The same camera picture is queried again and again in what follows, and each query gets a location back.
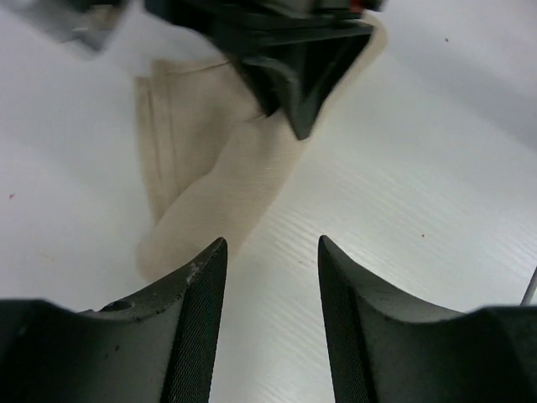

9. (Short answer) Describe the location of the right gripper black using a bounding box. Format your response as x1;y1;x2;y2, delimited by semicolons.
144;0;384;141

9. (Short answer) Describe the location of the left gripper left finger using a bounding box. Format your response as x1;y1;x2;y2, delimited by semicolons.
1;238;227;402

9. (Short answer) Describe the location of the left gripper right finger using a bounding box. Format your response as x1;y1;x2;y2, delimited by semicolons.
317;236;536;402

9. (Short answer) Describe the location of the beige cloth napkin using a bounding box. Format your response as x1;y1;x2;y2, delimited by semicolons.
133;14;389;282

